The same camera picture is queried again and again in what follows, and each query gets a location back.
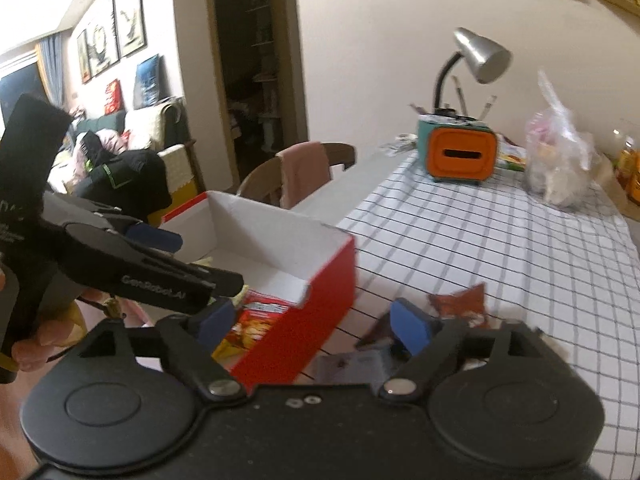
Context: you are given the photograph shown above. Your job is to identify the person's left hand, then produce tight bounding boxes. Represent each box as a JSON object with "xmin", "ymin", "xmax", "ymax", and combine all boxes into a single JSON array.
[{"xmin": 12, "ymin": 291, "xmax": 108, "ymax": 368}]

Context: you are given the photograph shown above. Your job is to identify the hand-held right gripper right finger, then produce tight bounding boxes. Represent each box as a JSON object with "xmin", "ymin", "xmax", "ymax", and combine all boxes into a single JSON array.
[{"xmin": 379, "ymin": 298, "xmax": 561, "ymax": 401}]

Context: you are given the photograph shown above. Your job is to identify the large framed wall picture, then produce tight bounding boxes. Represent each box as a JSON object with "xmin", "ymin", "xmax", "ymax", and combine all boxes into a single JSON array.
[{"xmin": 114, "ymin": 0, "xmax": 147, "ymax": 58}]

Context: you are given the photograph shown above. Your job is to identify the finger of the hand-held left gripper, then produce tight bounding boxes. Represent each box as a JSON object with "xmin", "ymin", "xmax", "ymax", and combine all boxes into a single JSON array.
[
  {"xmin": 125, "ymin": 223, "xmax": 184, "ymax": 256},
  {"xmin": 62, "ymin": 222, "xmax": 246, "ymax": 313}
]

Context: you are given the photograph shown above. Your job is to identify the blue curtain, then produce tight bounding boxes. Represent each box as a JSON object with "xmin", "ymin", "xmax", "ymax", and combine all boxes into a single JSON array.
[{"xmin": 35, "ymin": 32, "xmax": 68, "ymax": 111}]

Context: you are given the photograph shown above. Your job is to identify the yellow bottle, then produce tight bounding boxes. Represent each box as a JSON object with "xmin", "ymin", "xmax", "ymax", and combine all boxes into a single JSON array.
[{"xmin": 615, "ymin": 147, "xmax": 640, "ymax": 191}]

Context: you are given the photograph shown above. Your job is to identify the round-motif framed wall picture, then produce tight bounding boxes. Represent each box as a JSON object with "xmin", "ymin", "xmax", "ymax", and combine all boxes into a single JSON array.
[{"xmin": 85, "ymin": 12, "xmax": 121, "ymax": 78}]

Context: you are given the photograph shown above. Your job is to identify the armchair with beige cloth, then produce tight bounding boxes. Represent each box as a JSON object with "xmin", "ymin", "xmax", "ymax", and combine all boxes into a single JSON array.
[{"xmin": 122, "ymin": 97, "xmax": 197, "ymax": 192}]

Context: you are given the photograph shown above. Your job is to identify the dark storage shelf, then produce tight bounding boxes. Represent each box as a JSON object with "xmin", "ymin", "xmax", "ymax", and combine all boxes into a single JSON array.
[{"xmin": 215, "ymin": 0, "xmax": 288, "ymax": 181}]

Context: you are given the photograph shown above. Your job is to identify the wooden chair with towel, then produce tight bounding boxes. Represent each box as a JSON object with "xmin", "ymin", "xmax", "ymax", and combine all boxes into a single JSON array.
[{"xmin": 235, "ymin": 142, "xmax": 357, "ymax": 208}]

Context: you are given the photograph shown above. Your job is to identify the flat colourful packet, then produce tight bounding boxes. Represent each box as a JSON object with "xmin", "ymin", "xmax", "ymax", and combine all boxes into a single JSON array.
[{"xmin": 495, "ymin": 137, "xmax": 529, "ymax": 173}]

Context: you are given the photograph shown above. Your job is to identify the silver desk lamp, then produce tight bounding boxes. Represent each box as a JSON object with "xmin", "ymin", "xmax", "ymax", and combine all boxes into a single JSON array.
[{"xmin": 434, "ymin": 27, "xmax": 513, "ymax": 112}]

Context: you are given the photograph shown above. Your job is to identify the white checkered tablecloth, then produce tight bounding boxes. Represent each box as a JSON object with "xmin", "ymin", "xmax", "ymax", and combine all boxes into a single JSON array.
[{"xmin": 300, "ymin": 147, "xmax": 640, "ymax": 471}]

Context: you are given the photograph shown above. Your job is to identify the red snack packet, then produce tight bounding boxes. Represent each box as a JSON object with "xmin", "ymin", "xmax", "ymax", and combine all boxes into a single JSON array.
[{"xmin": 215, "ymin": 289, "xmax": 292, "ymax": 358}]

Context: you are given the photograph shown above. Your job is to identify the teal and orange tissue box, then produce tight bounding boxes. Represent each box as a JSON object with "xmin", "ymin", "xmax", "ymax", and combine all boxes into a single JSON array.
[{"xmin": 417, "ymin": 112, "xmax": 499, "ymax": 187}]

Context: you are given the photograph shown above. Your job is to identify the dark paintbrush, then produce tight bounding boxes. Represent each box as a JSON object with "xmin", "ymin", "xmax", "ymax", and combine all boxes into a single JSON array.
[{"xmin": 452, "ymin": 76, "xmax": 469, "ymax": 116}]

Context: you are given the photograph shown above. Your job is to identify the clear plastic bag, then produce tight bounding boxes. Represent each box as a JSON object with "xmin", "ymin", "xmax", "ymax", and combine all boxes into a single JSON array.
[{"xmin": 522, "ymin": 70, "xmax": 603, "ymax": 208}]

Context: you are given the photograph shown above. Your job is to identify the pink towel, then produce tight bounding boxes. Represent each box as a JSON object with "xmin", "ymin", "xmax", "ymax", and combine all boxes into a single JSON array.
[{"xmin": 276, "ymin": 141, "xmax": 332, "ymax": 209}]

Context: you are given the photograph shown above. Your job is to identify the narrow framed wall picture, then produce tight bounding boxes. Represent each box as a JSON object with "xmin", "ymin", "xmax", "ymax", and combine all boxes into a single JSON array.
[{"xmin": 76, "ymin": 30, "xmax": 93, "ymax": 85}]

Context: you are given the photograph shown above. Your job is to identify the brown cookie packet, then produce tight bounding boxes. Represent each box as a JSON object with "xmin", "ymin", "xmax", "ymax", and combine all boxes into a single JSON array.
[{"xmin": 427, "ymin": 282, "xmax": 488, "ymax": 331}]

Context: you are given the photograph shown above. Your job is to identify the grey-blue snack packet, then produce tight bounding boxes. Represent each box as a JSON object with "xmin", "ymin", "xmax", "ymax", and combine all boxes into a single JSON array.
[{"xmin": 312, "ymin": 350, "xmax": 401, "ymax": 386}]

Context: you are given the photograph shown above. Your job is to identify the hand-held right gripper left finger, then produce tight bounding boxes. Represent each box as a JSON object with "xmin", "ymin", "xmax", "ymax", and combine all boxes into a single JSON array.
[{"xmin": 75, "ymin": 299, "xmax": 252, "ymax": 400}]

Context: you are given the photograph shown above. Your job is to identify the black garment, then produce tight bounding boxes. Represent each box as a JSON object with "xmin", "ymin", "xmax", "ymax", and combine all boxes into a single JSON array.
[{"xmin": 75, "ymin": 132, "xmax": 173, "ymax": 226}]

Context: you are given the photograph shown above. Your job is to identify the red cardboard box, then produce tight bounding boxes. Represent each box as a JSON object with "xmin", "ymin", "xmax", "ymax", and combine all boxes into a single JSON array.
[{"xmin": 161, "ymin": 190, "xmax": 357, "ymax": 391}]

